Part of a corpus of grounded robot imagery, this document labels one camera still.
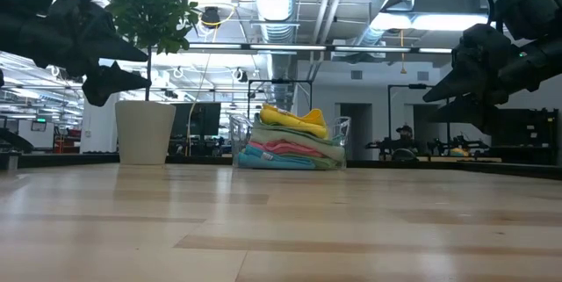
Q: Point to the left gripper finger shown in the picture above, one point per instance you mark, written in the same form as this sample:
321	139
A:
110	82
116	51

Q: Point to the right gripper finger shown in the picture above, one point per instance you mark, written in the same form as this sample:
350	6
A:
474	113
452	88

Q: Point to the bright green microfiber towel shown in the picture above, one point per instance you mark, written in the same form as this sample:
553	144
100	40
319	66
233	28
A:
325	163

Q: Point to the pale green microfiber towel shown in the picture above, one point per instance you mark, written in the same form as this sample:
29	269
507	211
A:
298	139

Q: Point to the yellow microfiber towel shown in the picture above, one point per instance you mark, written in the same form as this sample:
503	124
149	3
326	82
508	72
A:
290	121

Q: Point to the blue microfiber towel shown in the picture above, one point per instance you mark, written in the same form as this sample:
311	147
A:
263	161

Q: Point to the pink microfiber towel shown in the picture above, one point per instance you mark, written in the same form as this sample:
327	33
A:
285	146

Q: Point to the yellow hanging pendant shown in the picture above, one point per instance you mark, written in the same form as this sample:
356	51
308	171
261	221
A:
402	70

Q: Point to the green plant in white pot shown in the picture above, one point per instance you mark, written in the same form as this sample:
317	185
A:
145	132

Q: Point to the black equipment cabinet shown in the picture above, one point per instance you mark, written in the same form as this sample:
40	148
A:
531	137

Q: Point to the person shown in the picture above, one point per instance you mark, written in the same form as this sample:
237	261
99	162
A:
405	135

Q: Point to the red tool cabinet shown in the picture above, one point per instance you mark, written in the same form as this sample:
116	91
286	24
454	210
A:
66	139

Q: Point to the green exit sign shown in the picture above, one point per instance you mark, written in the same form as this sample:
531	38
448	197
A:
40	120

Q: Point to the black monitor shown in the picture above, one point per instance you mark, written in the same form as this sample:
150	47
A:
202	119

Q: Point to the black round ceiling device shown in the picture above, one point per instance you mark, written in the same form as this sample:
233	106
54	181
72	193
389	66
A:
211	15

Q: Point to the clear plastic bin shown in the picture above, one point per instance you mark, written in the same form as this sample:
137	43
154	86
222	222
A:
239	132

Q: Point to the long ceiling light strip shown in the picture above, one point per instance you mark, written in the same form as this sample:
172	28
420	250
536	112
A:
307	47

